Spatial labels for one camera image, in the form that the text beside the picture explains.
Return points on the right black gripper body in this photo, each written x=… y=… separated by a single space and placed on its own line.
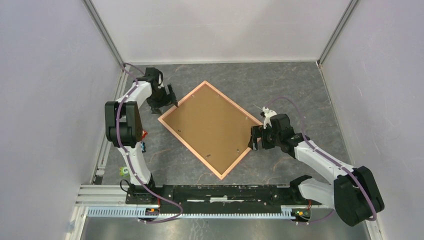
x=270 y=139

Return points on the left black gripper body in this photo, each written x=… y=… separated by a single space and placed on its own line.
x=159 y=100

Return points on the orange picture frame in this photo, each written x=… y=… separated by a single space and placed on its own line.
x=198 y=155

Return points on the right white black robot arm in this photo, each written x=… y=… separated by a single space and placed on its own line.
x=352 y=192

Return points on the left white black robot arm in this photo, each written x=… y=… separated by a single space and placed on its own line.
x=124 y=129

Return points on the blue owl sticker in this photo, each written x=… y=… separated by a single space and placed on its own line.
x=143 y=147

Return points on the green owl sticker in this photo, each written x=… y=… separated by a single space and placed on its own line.
x=124 y=171

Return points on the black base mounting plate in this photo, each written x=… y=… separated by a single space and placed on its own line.
x=218 y=199

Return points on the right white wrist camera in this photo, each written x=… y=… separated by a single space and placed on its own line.
x=267 y=114

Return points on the white slotted cable duct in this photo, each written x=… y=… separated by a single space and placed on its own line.
x=143 y=212

